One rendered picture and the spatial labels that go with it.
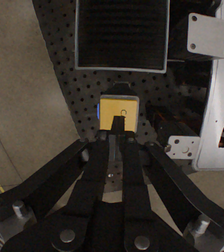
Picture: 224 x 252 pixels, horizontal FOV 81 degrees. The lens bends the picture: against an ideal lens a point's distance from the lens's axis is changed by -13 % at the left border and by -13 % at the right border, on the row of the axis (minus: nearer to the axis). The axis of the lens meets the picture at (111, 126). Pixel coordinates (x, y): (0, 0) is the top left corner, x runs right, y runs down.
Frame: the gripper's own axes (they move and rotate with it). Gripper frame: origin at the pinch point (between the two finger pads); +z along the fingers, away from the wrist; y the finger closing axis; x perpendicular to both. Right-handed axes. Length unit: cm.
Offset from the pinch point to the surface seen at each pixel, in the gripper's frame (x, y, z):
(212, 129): -6.6, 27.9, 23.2
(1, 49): 37, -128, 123
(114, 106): 2.0, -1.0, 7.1
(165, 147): -9.2, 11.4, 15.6
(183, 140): -7.7, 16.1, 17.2
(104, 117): 0.1, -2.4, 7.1
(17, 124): -46, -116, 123
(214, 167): -20.1, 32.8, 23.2
